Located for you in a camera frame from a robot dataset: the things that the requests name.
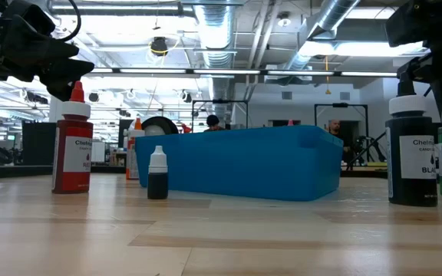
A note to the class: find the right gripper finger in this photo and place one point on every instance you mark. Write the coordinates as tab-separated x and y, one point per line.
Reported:
428	23
414	71

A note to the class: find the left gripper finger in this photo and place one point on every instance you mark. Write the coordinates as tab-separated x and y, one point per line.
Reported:
67	78
40	46

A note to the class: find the red food coloring bottle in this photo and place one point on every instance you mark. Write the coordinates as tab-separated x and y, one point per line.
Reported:
71	161

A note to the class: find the black food coloring bottle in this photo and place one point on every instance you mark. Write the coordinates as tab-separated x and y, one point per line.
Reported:
409	153

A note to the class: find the orange food coloring bottle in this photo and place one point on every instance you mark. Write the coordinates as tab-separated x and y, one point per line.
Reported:
132	153

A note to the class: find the small black dropper bottle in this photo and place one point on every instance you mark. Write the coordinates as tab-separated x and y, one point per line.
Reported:
157	180

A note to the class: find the black cabinet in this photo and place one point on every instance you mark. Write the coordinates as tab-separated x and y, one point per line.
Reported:
38	143

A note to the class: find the person with bare head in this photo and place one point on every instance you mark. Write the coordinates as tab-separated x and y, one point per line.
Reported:
336	130

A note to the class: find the long ceiling light bar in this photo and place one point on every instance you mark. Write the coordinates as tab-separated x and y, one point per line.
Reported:
225	71

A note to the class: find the blue plastic bin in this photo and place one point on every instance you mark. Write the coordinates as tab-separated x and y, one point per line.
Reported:
244	165

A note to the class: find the black background rig frame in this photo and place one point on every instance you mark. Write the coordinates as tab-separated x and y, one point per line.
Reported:
342	105
221	102

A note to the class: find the black ceiling camera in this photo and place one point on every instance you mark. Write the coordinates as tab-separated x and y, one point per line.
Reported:
159	46

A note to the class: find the black aluminium table frame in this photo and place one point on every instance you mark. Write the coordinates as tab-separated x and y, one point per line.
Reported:
21	170

